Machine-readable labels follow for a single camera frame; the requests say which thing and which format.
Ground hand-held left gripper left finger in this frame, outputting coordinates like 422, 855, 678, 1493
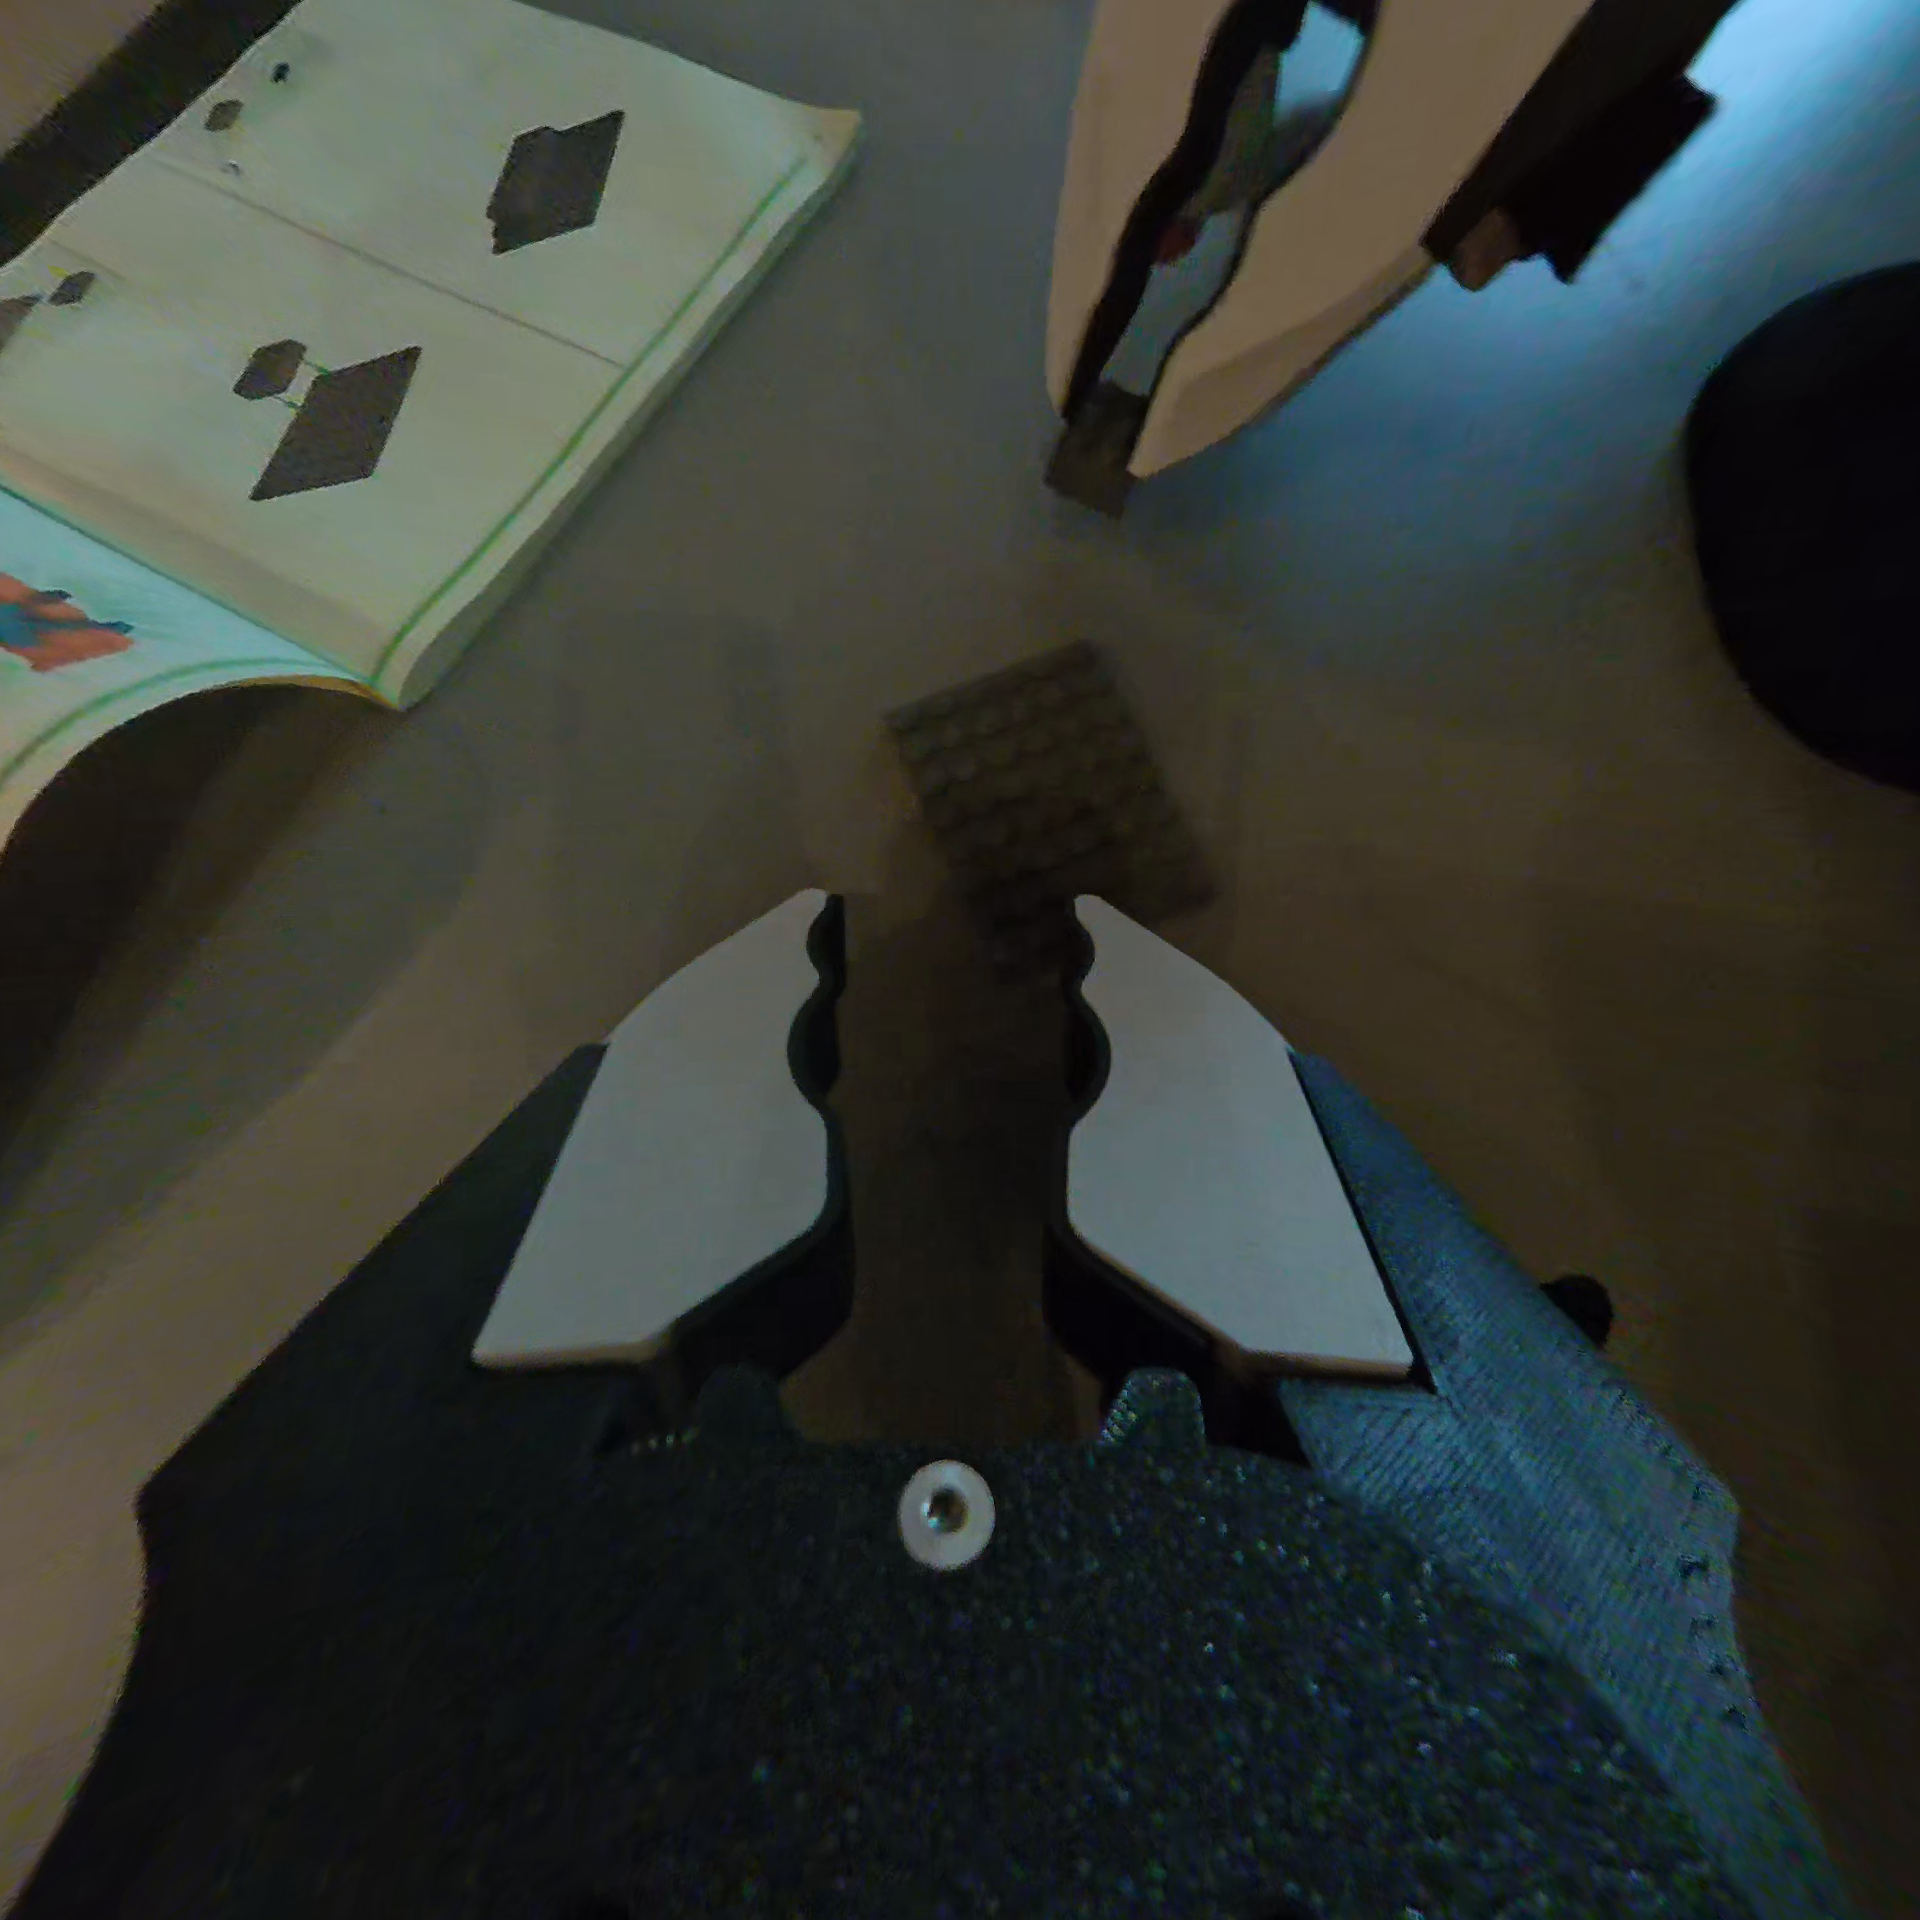
470, 887, 849, 1368

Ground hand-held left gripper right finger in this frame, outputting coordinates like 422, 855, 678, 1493
1049, 895, 1417, 1382

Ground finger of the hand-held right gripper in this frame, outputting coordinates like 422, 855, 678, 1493
1044, 0, 1308, 422
1132, 0, 1599, 482

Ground small grey toy brick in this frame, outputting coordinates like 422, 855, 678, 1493
1044, 380, 1146, 521

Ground dark grey toy base plate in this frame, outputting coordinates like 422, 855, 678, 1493
883, 641, 1221, 984

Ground building instruction booklet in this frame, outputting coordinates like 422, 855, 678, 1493
0, 0, 863, 847

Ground grey desk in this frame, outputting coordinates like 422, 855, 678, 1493
0, 0, 1920, 1920

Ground black textured pad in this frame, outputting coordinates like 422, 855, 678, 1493
1685, 263, 1920, 792

